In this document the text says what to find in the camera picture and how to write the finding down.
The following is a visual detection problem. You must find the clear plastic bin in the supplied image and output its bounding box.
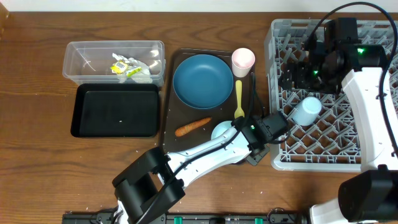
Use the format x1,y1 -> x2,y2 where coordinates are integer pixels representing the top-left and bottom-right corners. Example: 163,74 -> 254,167
63,40 -> 165,86

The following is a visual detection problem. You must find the grey dishwasher rack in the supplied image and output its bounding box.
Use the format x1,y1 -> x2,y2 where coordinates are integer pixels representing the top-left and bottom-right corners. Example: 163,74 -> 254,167
264,19 -> 397,172

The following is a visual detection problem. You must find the light blue bowl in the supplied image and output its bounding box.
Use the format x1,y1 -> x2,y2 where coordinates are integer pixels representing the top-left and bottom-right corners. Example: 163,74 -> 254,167
211,121 -> 232,140

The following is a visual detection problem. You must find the orange carrot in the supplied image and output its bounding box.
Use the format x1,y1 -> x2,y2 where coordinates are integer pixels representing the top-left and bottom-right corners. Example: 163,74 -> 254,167
175,117 -> 212,137

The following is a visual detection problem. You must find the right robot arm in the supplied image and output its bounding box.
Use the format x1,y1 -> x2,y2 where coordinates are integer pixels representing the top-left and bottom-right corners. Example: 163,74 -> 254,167
278,17 -> 397,223

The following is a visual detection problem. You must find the black waste tray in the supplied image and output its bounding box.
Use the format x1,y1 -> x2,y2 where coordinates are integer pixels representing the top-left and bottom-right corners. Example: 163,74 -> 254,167
70,83 -> 160,138

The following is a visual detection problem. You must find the yellow plastic spoon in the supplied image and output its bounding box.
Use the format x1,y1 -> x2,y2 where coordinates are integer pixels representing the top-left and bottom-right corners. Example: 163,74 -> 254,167
234,80 -> 244,119

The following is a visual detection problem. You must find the yellow green snack wrapper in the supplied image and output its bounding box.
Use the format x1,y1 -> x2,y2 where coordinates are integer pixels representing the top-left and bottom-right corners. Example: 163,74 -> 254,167
110,61 -> 142,77

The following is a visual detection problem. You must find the brown serving tray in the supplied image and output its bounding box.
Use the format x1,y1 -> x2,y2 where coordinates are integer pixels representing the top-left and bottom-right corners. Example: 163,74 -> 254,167
159,49 -> 237,153

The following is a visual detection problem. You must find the light blue cup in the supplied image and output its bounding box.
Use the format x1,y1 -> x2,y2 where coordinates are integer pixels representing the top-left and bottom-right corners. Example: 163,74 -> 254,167
292,96 -> 322,126

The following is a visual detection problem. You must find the pink plastic cup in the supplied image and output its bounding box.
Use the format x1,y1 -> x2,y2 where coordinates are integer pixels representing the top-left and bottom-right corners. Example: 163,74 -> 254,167
231,48 -> 256,78

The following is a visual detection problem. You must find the dark blue plate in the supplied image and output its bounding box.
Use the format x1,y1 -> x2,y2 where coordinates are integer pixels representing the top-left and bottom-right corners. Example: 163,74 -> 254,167
172,54 -> 234,110

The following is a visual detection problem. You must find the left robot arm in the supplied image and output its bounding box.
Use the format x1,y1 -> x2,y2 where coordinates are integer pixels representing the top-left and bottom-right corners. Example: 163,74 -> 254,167
113,112 -> 289,223

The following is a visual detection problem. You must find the white tissue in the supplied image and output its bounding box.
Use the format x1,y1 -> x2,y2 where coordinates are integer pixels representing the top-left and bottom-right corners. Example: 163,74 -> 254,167
111,53 -> 153,83

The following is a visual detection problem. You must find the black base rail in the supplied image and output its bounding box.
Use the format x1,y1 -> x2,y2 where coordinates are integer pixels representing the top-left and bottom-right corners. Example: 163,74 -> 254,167
62,212 -> 310,224

